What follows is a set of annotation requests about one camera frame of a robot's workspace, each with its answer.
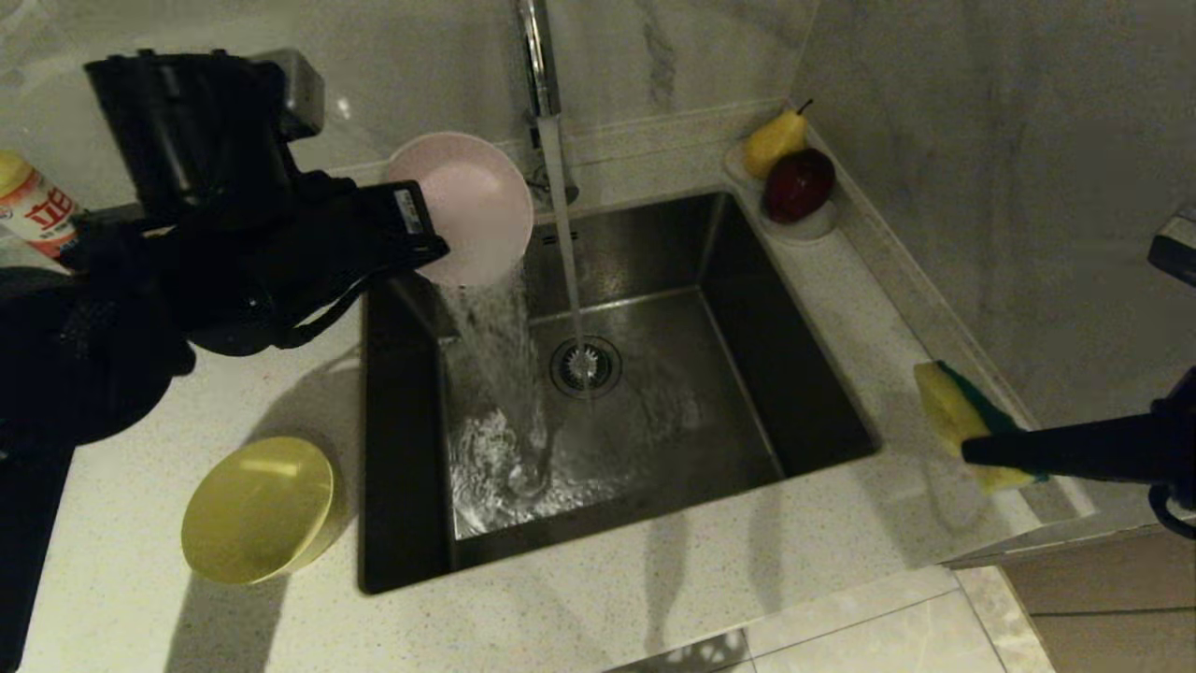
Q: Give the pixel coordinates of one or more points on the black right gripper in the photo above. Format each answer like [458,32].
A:
[1179,439]

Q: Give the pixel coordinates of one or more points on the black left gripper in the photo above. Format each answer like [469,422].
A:
[346,234]

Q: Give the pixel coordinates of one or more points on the pink plastic bowl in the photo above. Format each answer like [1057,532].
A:
[476,206]

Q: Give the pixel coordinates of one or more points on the yellow green sponge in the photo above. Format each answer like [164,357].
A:
[953,411]

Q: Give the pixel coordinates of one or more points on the chrome faucet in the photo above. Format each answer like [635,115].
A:
[534,56]

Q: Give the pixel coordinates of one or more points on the yellow plastic bowl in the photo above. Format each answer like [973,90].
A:
[252,514]

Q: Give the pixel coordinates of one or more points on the yellow dish soap bottle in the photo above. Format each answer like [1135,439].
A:
[33,206]

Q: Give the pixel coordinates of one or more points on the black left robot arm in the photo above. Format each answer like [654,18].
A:
[140,234]

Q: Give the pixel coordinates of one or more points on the stainless steel sink basin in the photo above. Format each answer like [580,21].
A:
[710,439]

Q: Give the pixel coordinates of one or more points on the round metal drain strainer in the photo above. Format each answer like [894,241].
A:
[603,360]

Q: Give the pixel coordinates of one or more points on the yellow pear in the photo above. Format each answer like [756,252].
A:
[771,145]

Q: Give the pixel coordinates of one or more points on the dark red apple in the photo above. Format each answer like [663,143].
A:
[796,187]

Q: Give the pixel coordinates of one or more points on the black induction cooktop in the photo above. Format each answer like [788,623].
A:
[14,608]

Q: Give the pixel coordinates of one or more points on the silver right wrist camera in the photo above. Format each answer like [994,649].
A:
[1175,252]

